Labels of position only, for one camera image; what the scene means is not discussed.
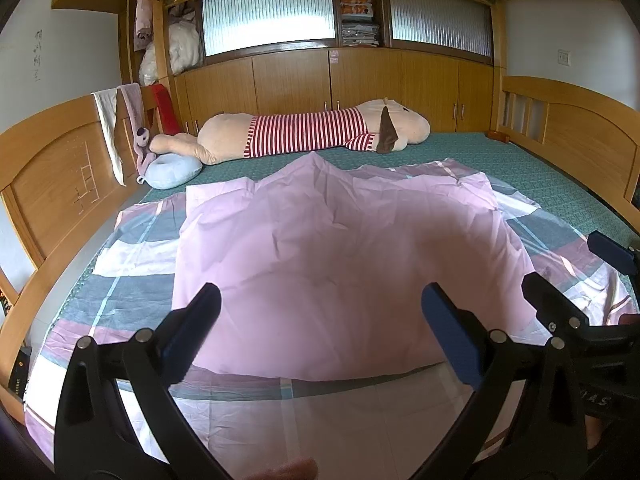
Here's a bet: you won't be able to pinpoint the pink coat with black stripe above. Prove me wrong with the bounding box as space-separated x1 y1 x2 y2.
172 154 535 382

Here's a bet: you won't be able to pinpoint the person's right hand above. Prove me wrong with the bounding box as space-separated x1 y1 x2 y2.
246 458 319 480

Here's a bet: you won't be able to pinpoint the wooden footboard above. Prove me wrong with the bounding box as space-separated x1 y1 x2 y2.
496 76 639 229

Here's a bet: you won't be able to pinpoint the plaid pastel bed quilt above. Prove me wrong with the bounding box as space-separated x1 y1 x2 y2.
24 179 638 479

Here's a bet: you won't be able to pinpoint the green bed mattress sheet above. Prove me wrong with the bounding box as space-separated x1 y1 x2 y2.
29 133 639 352

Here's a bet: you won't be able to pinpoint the wooden headboard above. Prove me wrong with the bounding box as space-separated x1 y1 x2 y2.
1 96 138 422

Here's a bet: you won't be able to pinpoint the light blue round cushion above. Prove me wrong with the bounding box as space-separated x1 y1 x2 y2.
137 153 203 191

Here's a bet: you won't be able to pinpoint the plush dog with striped shirt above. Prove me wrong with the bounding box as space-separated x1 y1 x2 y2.
150 99 431 166

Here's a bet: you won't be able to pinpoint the red cloth on chair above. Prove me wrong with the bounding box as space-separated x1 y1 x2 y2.
150 84 181 136

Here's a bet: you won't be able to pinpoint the frosted glass window right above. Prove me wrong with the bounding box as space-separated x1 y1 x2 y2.
390 0 492 58

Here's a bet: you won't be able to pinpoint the frosted glass window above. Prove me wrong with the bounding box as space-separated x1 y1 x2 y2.
390 0 492 58
202 0 335 56

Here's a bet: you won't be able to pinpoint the white towel on headboard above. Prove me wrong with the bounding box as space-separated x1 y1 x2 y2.
92 88 126 186

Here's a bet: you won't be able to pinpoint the pink plush toy hanging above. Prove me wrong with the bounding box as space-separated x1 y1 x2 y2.
118 82 156 181

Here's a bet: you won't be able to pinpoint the stacked packages in shelf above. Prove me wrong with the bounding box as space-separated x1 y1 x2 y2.
338 0 380 48

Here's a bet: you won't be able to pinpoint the white bedding in shelf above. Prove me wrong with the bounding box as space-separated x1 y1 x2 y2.
139 20 203 87

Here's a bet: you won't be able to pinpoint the frosted glass window left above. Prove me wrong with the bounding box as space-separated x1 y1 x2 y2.
202 0 335 56

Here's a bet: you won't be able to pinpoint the white wall switch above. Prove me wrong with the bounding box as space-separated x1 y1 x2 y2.
556 49 570 66

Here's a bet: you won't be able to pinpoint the wooden wall cabinets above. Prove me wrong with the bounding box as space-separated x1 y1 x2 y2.
176 48 494 132

